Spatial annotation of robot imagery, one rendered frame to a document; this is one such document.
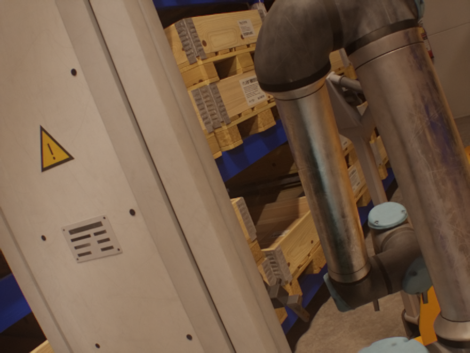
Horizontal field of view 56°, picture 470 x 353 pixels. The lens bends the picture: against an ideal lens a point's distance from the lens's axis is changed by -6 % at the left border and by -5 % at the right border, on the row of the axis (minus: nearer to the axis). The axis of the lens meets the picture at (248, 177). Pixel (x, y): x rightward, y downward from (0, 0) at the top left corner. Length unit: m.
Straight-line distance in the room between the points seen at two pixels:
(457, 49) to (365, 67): 6.27
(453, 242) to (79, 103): 0.52
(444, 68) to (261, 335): 6.59
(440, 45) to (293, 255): 4.91
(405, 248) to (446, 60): 6.05
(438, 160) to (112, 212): 0.43
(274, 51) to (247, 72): 1.95
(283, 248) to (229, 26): 1.23
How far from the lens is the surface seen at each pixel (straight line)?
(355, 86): 1.50
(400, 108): 0.67
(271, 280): 2.38
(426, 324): 1.62
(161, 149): 0.48
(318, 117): 0.73
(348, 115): 1.60
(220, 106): 2.32
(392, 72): 0.67
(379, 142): 4.23
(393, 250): 1.03
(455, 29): 6.93
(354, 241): 0.89
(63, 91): 0.54
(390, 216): 1.08
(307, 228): 2.76
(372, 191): 1.71
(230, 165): 2.36
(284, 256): 2.52
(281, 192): 3.51
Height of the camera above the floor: 1.44
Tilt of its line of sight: 10 degrees down
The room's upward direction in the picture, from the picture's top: 21 degrees counter-clockwise
